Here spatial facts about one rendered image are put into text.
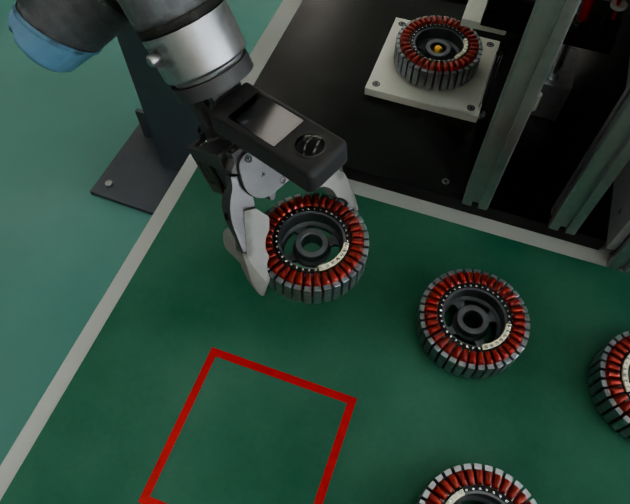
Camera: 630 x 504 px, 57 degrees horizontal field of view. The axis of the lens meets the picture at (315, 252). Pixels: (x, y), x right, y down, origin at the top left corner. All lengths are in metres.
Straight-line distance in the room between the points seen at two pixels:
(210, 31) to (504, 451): 0.46
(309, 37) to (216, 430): 0.55
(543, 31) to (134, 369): 0.49
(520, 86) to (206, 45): 0.28
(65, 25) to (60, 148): 1.31
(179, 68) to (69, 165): 1.38
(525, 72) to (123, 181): 1.34
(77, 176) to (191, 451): 1.31
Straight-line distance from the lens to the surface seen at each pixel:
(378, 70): 0.81
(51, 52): 0.62
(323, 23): 0.90
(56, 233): 1.71
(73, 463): 0.63
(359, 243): 0.56
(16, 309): 1.64
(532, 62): 0.56
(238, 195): 0.51
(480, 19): 0.75
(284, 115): 0.48
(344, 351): 0.61
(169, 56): 0.48
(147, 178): 1.72
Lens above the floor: 1.32
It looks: 60 degrees down
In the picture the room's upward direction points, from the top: straight up
